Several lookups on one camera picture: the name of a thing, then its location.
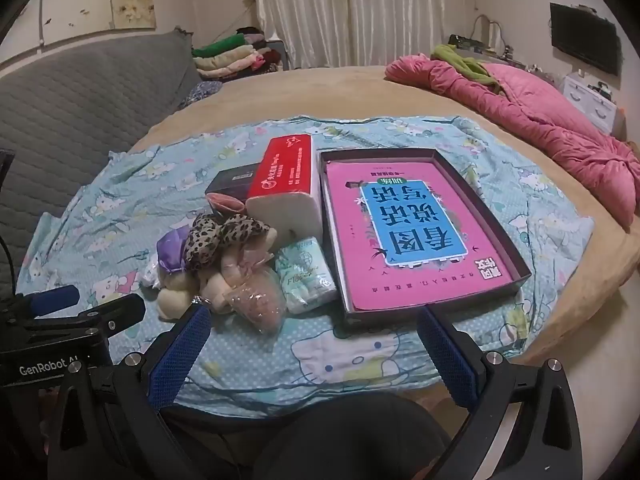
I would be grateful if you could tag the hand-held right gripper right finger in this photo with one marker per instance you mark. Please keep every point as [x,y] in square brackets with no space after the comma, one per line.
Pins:
[445,355]

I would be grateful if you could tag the white curtain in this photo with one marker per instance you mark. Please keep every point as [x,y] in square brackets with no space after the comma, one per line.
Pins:
[350,10]

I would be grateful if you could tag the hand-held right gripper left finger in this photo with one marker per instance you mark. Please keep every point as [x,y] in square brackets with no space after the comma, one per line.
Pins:
[180,355]

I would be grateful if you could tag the green cloth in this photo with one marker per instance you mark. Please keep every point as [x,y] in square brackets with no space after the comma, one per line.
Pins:
[460,60]

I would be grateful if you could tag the beige bed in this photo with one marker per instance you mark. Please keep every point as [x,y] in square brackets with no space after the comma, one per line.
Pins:
[325,95]

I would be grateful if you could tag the black box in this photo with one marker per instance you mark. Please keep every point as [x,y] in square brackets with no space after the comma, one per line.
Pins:
[232,180]

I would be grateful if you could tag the dark floral cloth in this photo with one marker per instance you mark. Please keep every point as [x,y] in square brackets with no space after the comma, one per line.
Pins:
[200,94]

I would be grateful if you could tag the pink book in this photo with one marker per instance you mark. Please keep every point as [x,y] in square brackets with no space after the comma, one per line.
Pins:
[350,240]

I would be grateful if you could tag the white drawer cabinet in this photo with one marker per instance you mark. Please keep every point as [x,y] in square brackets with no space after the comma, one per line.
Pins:
[590,102]

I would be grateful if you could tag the red tissue pack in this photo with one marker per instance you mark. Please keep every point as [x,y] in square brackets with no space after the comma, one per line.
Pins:
[280,170]

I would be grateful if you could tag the stack of folded clothes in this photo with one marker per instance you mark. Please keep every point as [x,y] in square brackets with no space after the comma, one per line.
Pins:
[225,57]

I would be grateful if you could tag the dark tray box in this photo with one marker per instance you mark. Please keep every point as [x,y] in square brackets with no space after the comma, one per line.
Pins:
[481,206]

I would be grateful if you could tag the green floral tissue packet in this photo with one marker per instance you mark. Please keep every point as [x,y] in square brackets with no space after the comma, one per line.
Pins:
[305,280]

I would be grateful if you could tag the pink quilt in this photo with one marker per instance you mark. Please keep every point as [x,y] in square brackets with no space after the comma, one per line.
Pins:
[550,125]

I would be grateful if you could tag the black wall television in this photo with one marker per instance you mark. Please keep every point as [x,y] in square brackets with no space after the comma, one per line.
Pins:
[585,37]

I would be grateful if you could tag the dark green box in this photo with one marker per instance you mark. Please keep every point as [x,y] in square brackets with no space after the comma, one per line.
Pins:
[465,42]

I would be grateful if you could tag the floral wall painting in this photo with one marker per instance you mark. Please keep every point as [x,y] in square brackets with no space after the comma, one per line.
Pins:
[130,0]

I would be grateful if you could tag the leopard print scrunchie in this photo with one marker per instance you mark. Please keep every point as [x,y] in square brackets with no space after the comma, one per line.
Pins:
[202,245]

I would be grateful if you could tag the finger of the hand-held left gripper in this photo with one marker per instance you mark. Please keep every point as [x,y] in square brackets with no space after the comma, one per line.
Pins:
[115,310]
[55,299]

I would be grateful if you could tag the blue cartoon printed blanket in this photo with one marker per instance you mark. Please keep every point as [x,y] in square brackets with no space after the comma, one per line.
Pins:
[350,360]

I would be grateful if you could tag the purple sachet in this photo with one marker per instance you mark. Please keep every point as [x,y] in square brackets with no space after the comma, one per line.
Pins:
[172,252]

